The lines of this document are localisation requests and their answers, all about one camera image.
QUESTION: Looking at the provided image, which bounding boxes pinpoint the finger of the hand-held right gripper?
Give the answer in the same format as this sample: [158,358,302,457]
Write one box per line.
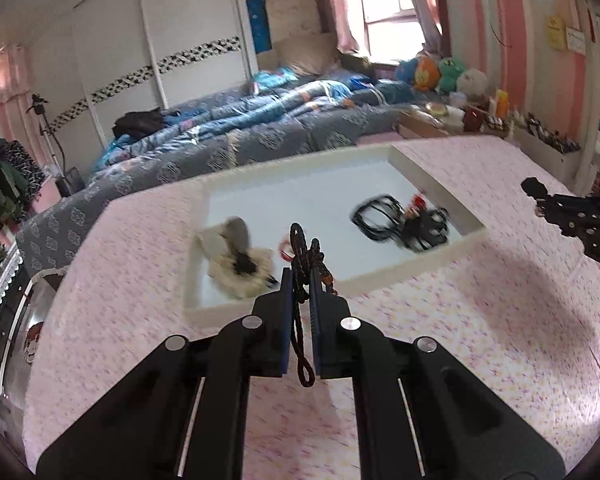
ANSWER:
[520,176,600,243]

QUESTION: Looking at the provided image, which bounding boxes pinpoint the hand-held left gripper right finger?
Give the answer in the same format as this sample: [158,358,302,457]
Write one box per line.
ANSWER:
[307,280,566,480]

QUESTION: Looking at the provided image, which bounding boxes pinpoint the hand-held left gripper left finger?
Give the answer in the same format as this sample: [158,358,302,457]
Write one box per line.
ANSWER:
[36,267,295,480]

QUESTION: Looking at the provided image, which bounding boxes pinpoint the black braided cord bracelet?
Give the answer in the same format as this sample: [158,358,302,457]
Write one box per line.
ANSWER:
[279,222,338,388]

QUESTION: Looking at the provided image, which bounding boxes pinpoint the white rectangular tray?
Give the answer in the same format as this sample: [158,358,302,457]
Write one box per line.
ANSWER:
[182,142,488,328]

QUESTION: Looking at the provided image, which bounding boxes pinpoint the pendant with red knot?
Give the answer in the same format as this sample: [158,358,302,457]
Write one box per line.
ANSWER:
[400,191,453,253]

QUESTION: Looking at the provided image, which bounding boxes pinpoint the white box of small items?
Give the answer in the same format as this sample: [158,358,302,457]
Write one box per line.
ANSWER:
[512,112,581,181]

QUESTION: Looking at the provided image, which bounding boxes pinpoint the pink floral bedsheet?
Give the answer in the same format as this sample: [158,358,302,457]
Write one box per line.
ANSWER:
[22,135,600,480]

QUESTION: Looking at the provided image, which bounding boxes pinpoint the white plush toy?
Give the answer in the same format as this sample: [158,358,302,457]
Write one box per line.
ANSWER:
[455,67,488,98]

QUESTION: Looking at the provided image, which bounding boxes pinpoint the wooden box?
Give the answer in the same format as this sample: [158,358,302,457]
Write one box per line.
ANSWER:
[397,107,463,138]

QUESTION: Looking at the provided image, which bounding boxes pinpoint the green plush toy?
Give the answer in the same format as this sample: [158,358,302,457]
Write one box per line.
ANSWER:
[437,56,468,93]

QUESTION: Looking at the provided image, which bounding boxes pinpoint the blue floral quilt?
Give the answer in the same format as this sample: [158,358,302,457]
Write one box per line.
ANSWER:
[16,77,416,281]

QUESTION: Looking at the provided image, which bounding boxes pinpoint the orange plush toy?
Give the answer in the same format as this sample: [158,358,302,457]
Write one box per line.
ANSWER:
[412,55,441,92]

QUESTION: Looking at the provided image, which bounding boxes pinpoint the blue plush toy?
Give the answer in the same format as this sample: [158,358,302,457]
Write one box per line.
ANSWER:
[395,59,421,83]

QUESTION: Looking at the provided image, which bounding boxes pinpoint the blue pillow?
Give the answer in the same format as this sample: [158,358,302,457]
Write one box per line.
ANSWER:
[252,67,301,93]

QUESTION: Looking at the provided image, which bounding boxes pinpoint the black clothing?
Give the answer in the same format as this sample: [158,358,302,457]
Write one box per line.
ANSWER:
[112,107,168,138]

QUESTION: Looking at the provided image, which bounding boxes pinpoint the pink curtain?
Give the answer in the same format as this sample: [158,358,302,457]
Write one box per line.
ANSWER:
[397,0,443,53]
[325,0,368,53]

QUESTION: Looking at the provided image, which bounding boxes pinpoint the beige pillow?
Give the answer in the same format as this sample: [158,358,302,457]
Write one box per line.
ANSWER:
[275,32,338,76]

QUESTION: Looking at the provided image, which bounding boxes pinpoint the window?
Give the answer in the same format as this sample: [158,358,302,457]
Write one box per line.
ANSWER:
[340,0,426,66]

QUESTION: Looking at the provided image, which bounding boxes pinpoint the dark cabinet with lace cloth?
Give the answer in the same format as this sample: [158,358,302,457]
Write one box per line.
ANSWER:
[0,250,66,401]

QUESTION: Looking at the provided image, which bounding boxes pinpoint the black tripod stand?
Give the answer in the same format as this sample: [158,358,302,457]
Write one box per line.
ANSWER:
[25,92,83,196]

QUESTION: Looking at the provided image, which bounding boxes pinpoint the heap of dark clothes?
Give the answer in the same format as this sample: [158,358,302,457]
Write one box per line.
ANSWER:
[0,139,46,231]

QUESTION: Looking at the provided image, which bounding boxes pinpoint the white wardrobe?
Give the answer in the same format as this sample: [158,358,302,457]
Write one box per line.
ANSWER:
[25,0,261,161]

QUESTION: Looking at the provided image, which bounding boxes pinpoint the black cord necklace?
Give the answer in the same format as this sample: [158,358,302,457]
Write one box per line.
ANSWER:
[350,194,406,242]

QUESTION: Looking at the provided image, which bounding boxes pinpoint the yellow wall note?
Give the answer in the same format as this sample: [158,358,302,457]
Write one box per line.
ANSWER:
[546,12,566,52]

